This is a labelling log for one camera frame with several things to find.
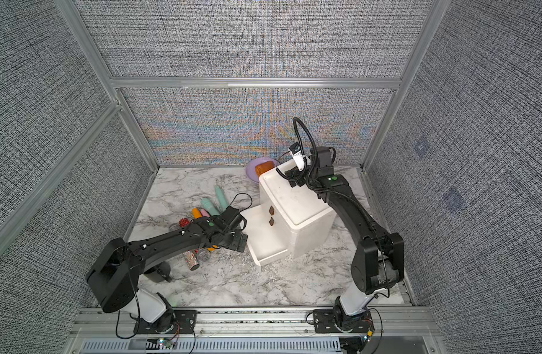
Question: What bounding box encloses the white bottom drawer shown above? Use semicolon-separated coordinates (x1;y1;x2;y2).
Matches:
241;206;290;268

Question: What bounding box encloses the white plastic drawer cabinet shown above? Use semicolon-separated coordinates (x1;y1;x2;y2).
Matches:
259;162;336;258

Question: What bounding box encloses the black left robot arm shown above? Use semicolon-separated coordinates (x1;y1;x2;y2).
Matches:
86;206;248;335

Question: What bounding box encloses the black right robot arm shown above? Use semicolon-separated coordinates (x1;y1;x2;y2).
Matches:
279;143;405;332

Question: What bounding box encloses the orange toy food slice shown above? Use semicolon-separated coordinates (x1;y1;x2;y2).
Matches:
255;161;275;177

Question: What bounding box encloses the purple plastic plate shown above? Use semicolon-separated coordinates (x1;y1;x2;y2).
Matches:
245;157;278;184

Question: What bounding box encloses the black cup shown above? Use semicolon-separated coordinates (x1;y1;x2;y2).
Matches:
144;262;172;283

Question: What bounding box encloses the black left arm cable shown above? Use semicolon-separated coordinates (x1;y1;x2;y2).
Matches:
228;192;254;231

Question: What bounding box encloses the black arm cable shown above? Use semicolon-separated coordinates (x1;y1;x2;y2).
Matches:
228;192;254;231
275;117;338;187

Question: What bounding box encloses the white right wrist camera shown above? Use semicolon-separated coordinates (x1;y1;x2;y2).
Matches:
290;142;306;171

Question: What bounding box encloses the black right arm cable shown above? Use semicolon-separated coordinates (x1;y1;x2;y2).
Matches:
275;117;338;187

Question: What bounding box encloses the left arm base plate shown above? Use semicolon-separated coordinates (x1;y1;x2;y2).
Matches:
134;310;198;335

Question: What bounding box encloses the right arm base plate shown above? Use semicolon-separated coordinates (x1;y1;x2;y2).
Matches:
312;308;375;333

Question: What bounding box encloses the aluminium mounting rail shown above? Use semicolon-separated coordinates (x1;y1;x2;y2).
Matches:
69;305;441;338

